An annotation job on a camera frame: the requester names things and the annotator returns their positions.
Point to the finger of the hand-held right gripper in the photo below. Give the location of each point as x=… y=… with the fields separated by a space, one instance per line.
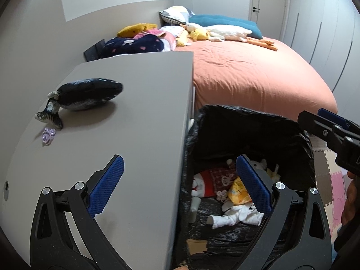
x=334 y=119
x=317 y=126

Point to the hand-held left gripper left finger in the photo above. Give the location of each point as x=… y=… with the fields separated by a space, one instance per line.
x=107 y=182

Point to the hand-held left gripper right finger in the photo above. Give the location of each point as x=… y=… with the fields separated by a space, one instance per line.
x=253 y=185

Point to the yellow paper cup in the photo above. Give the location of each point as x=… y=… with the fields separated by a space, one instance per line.
x=237 y=192

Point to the white towel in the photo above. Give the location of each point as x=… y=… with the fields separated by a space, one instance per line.
x=244 y=216

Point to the black bag lined bin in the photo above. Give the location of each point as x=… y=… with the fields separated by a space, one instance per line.
x=253 y=129

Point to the person's right hand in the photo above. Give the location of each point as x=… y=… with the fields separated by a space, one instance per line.
x=353 y=199

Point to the white plush toy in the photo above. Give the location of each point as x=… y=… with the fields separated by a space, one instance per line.
x=258 y=164

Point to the foam puzzle mat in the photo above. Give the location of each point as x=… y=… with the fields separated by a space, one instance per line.
x=326 y=174

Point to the red checked plush toy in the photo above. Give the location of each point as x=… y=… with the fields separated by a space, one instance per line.
x=213 y=178

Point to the cardboard piece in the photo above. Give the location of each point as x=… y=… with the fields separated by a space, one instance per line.
x=197 y=247

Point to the orange sheet bed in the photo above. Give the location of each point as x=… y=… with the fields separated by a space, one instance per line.
x=253 y=73

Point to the black fish plush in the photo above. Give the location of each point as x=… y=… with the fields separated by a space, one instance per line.
x=87 y=92

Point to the white wardrobe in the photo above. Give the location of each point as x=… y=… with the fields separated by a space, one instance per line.
x=317 y=19

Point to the white goose plush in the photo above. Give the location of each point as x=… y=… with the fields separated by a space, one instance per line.
x=227 y=31

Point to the black box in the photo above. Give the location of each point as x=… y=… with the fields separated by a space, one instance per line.
x=92 y=52

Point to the beige door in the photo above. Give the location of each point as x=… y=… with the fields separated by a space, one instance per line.
x=267 y=0

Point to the teal pillow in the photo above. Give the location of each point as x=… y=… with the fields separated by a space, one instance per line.
x=225 y=21

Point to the navy patterned blanket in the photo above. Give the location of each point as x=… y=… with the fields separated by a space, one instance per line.
x=135 y=45

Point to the yellow duck plush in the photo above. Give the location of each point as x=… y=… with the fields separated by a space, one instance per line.
x=199 y=33

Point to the pink patterned blanket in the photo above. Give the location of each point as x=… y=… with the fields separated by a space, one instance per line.
x=168 y=42

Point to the yellow plush pillow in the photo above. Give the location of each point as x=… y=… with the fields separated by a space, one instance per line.
x=132 y=30

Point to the white patterned pillow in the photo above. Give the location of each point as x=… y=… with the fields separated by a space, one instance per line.
x=171 y=29

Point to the checked pillow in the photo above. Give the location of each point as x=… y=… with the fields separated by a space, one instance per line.
x=175 y=14

